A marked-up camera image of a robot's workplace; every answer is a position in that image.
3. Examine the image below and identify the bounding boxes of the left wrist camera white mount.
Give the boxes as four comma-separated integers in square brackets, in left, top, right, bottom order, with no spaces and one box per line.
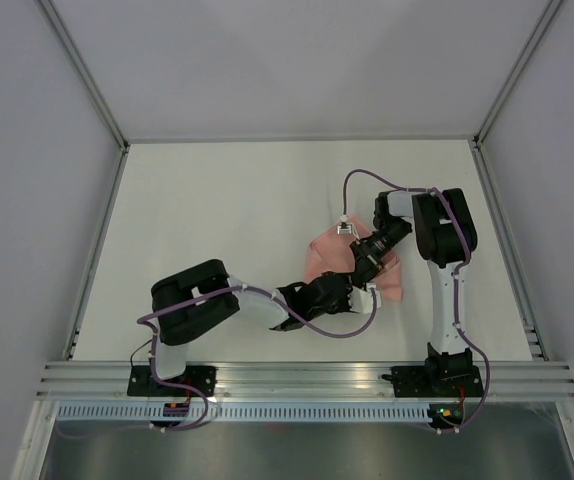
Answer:
[349,283,382,315]

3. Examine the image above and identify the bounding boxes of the purple cable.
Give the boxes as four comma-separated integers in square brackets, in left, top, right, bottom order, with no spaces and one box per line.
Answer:
[136,284,381,396]
[340,168,491,431]

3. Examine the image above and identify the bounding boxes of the aluminium frame post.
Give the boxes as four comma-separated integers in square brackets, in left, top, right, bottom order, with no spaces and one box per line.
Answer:
[36,0,129,151]
[470,0,566,150]

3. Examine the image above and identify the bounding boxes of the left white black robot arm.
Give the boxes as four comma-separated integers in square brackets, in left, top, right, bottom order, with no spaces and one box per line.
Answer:
[128,259,354,397]

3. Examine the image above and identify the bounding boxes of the white slotted cable duct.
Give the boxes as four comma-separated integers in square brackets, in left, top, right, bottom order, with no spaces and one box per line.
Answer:
[57,401,430,423]

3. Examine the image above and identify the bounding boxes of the right aluminium frame post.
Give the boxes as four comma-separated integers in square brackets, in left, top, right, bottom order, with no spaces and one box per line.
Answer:
[470,0,566,150]

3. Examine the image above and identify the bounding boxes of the left aluminium frame post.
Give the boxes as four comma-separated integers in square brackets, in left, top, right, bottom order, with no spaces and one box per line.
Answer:
[36,0,129,151]

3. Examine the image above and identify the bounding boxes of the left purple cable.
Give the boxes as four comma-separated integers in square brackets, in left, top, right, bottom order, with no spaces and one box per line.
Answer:
[136,284,381,396]

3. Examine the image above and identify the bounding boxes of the aluminium mounting rail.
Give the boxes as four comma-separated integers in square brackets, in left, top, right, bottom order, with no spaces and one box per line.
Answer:
[34,361,574,402]

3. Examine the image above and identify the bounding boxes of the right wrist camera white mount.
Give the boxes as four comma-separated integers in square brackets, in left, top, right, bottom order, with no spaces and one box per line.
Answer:
[337,214,355,236]

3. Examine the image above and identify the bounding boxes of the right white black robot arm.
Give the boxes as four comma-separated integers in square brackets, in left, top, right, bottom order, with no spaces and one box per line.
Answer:
[350,188,483,398]

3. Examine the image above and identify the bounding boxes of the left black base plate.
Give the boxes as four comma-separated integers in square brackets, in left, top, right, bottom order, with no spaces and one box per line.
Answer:
[127,365,217,398]

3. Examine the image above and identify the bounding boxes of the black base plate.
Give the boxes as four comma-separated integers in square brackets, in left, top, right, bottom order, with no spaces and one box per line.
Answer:
[127,365,217,398]
[380,366,484,399]

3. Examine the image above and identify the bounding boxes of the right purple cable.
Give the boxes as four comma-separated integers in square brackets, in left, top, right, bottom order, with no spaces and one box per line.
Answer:
[340,168,491,431]

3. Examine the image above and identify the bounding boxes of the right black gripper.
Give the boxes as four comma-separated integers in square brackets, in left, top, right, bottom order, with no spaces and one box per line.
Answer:
[350,218,410,289]

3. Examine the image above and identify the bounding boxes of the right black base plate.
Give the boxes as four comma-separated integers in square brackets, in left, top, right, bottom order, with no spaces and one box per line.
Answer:
[380,366,484,399]

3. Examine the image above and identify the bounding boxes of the pink cloth napkin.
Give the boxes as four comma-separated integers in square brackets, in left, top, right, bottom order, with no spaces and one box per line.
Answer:
[303,226,404,303]

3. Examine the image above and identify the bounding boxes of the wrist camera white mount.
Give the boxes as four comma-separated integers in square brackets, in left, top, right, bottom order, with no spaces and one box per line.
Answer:
[349,283,382,315]
[337,214,355,236]

